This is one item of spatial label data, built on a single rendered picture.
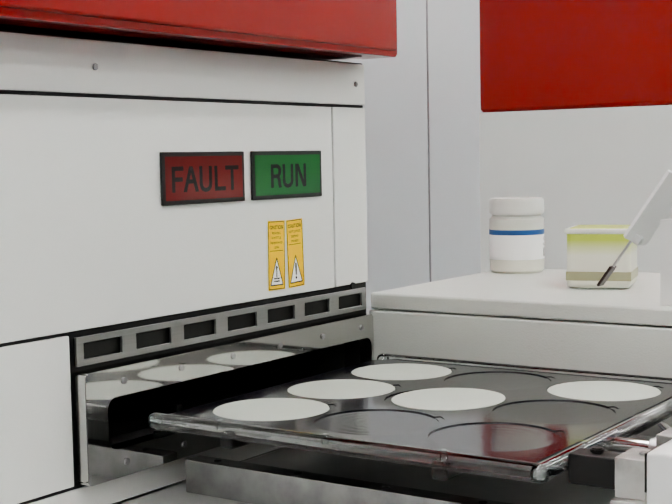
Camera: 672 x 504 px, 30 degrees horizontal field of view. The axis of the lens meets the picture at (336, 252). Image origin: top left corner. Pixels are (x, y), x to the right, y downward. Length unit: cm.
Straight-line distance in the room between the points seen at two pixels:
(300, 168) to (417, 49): 315
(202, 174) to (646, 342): 46
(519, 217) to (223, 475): 64
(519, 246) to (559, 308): 32
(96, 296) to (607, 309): 51
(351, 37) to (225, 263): 27
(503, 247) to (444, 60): 301
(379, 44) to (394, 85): 294
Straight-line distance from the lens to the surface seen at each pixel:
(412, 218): 437
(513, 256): 160
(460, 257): 468
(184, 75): 116
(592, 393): 116
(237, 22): 115
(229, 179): 120
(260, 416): 107
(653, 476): 68
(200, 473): 113
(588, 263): 142
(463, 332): 135
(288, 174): 128
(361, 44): 131
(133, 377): 110
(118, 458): 110
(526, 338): 132
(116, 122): 110
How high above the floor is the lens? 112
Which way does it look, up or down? 4 degrees down
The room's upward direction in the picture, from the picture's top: 1 degrees counter-clockwise
